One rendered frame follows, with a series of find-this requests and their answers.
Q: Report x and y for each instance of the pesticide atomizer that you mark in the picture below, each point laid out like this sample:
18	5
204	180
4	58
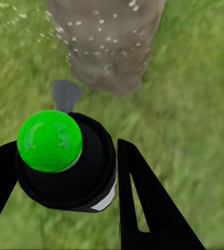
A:
66	160

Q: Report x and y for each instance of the tree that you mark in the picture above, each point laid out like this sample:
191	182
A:
114	72

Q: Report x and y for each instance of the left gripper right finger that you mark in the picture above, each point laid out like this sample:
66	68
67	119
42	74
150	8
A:
168	228

